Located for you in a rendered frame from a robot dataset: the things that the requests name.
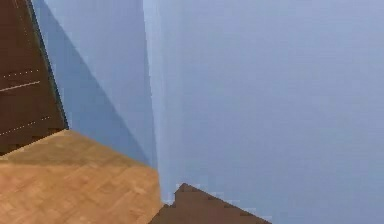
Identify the dark brown wooden furniture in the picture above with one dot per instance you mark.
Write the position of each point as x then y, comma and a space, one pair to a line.
203, 208

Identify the dark brown wooden cupboard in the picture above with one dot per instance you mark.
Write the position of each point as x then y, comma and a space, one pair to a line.
23, 66

